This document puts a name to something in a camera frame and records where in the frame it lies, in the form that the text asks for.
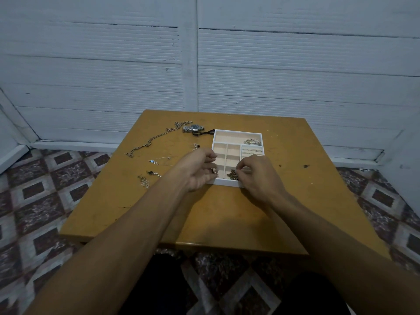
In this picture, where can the white jewelry organizer tray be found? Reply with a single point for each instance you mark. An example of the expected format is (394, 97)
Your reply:
(234, 150)

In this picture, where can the dark bronze jewelry piece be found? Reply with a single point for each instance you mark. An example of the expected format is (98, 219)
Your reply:
(232, 175)

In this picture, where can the person's right fingers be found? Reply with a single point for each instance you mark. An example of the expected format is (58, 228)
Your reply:
(244, 167)

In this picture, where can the small black silver earring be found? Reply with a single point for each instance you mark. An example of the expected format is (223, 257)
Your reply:
(196, 146)

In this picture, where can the silver dangling earring cluster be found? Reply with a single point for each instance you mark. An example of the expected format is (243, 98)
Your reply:
(143, 182)

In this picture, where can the person's black trousers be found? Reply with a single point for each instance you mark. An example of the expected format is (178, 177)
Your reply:
(157, 288)

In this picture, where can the person's left thumb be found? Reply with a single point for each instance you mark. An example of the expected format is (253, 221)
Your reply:
(209, 154)

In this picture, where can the silver wristwatch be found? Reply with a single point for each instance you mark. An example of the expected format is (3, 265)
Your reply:
(194, 128)

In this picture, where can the person's right hand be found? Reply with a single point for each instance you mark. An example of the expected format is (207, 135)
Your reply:
(262, 180)

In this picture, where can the group of silver rings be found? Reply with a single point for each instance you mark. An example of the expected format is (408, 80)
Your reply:
(252, 151)

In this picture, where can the person's left hand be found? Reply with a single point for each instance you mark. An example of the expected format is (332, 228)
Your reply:
(193, 172)

